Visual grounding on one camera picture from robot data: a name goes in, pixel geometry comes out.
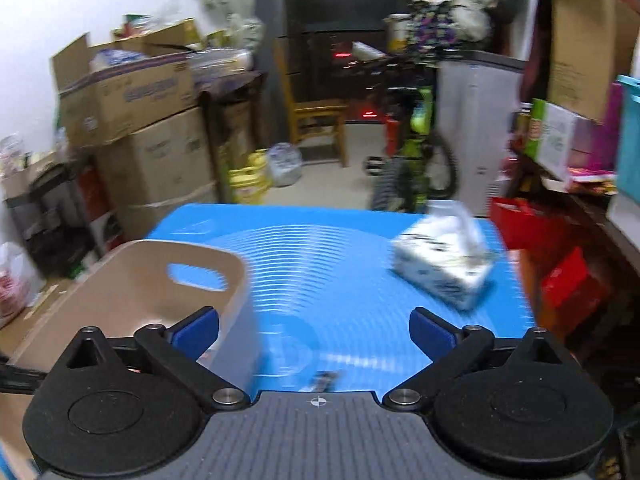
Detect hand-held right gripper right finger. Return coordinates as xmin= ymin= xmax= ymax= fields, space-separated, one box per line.
xmin=382 ymin=308 xmax=571 ymax=409

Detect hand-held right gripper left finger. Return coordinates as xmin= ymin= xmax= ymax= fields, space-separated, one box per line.
xmin=65 ymin=306 xmax=250 ymax=409

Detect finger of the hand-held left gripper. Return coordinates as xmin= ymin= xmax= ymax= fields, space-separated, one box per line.
xmin=0 ymin=359 xmax=49 ymax=397

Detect beige plastic storage bin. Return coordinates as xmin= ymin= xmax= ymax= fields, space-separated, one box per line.
xmin=0 ymin=240 xmax=265 ymax=463

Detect white tissue box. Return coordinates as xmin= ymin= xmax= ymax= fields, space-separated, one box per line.
xmin=390 ymin=201 xmax=499 ymax=311

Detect white red printed plastic bag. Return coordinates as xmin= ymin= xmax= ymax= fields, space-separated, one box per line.
xmin=0 ymin=242 xmax=44 ymax=331

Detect blue silicone mat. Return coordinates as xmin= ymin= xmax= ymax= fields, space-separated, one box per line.
xmin=145 ymin=203 xmax=539 ymax=394

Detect taped cardboard box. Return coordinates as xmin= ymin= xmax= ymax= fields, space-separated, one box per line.
xmin=117 ymin=182 xmax=221 ymax=241

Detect red paper bag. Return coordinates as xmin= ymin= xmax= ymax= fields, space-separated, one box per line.
xmin=490 ymin=197 xmax=546 ymax=251

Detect red black appliance box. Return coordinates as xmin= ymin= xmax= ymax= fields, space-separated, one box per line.
xmin=75 ymin=167 xmax=124 ymax=262

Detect red gift box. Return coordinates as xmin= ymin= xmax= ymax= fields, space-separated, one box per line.
xmin=540 ymin=247 xmax=609 ymax=321

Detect yellow oil bottles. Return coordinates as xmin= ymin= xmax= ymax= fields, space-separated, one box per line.
xmin=228 ymin=152 xmax=274 ymax=205

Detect black metal cart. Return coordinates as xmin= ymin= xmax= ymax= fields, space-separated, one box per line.
xmin=5 ymin=160 xmax=101 ymax=281

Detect green black bicycle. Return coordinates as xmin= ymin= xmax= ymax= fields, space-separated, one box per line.
xmin=352 ymin=42 xmax=459 ymax=214

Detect large plain cardboard box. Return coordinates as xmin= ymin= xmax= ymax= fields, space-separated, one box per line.
xmin=95 ymin=107 xmax=219 ymax=206

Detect clear plastic bag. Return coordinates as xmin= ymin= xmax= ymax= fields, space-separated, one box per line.
xmin=267 ymin=142 xmax=304 ymax=189

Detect dark wooden table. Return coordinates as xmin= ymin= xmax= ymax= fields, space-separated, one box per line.
xmin=505 ymin=155 xmax=640 ymax=352

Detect dark wooden cabinet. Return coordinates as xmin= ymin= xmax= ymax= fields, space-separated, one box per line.
xmin=200 ymin=72 xmax=269 ymax=201

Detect white cabinet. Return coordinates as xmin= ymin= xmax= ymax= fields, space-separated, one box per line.
xmin=437 ymin=51 xmax=526 ymax=219

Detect white plastic box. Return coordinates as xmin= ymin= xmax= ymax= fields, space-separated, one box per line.
xmin=607 ymin=191 xmax=640 ymax=247

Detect green white carton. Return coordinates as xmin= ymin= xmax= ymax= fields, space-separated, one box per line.
xmin=524 ymin=99 xmax=591 ymax=181

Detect open printed cardboard box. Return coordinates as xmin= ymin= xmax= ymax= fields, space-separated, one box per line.
xmin=50 ymin=19 xmax=201 ymax=149

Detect wooden chair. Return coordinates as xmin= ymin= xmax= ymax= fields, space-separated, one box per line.
xmin=274 ymin=37 xmax=350 ymax=169

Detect blue plastic storage crate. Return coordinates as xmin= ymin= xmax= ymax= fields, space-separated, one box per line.
xmin=612 ymin=75 xmax=640 ymax=196

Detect floral fabric bag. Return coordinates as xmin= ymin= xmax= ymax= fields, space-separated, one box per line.
xmin=407 ymin=2 xmax=464 ymax=64

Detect tall flat cardboard box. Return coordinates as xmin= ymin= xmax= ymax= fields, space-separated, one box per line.
xmin=547 ymin=0 xmax=639 ymax=124

